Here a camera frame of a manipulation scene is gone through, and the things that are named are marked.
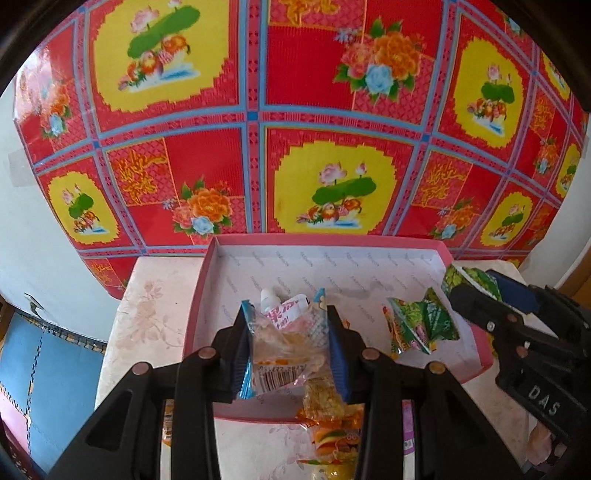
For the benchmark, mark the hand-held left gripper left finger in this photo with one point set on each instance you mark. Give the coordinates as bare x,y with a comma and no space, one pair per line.
242,350

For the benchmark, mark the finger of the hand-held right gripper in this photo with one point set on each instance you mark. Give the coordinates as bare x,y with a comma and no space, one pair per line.
515,293
480,309

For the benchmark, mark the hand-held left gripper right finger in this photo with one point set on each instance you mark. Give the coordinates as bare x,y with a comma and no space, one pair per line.
339,360

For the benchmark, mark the green pea packet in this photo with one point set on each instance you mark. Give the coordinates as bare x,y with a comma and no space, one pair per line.
466,277

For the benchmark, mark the clear blue-edged snack packet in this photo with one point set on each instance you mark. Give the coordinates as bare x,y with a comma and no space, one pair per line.
281,355

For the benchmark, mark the orange rice cracker packet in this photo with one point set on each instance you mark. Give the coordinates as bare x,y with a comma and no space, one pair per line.
323,397

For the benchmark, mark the green snack packet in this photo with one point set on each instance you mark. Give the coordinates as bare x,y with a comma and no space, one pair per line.
425,323

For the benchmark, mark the burger gummy packet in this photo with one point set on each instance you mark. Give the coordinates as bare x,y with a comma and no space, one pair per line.
332,438

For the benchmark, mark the pink cardboard box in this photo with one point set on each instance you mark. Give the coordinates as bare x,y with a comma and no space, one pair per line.
351,272

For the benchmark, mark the striped candy packet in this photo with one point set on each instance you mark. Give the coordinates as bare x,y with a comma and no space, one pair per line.
168,420

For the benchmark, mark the round yellow-green jelly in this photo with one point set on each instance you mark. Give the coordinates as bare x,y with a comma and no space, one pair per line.
330,473

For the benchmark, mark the blue foam mat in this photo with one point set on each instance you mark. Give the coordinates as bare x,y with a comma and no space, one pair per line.
55,369

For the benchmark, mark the red floral printed cloth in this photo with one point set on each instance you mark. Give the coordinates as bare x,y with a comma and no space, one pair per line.
207,152

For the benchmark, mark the clear tape strip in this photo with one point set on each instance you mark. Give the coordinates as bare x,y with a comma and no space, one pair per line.
21,168

